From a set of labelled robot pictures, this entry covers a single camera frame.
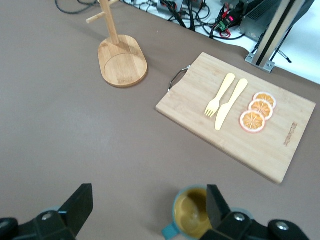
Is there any green terminal connector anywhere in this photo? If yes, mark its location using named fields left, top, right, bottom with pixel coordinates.
left=216, top=14, right=241, bottom=33

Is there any wooden mug tree stand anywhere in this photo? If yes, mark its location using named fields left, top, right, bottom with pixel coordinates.
left=86, top=0, right=149, bottom=89

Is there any black cable loop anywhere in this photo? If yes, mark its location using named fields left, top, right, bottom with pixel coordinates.
left=54, top=0, right=101, bottom=15

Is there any bamboo cutting board metal handle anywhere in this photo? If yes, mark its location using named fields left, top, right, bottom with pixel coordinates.
left=155, top=51, right=317, bottom=185

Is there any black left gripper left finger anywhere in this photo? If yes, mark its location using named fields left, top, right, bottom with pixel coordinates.
left=0, top=183, right=94, bottom=240

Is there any teal ribbed cup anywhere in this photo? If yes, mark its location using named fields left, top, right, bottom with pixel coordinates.
left=161, top=184, right=213, bottom=240

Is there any yellow plastic knife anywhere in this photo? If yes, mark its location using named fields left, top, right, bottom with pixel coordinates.
left=214, top=78, right=249, bottom=131

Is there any yellow plastic fork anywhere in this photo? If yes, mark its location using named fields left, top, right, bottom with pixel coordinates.
left=204, top=73, right=236, bottom=118

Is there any brown table cover sheet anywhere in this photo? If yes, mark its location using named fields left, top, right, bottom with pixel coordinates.
left=0, top=0, right=320, bottom=240

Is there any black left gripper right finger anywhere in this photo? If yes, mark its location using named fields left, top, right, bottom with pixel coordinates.
left=199, top=184, right=310, bottom=240

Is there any aluminium post with bracket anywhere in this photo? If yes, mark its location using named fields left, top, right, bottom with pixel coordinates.
left=244, top=0, right=316, bottom=74

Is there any orange slice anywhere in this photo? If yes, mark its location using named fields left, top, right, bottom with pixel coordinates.
left=248, top=99, right=275, bottom=121
left=239, top=109, right=266, bottom=135
left=252, top=91, right=278, bottom=110

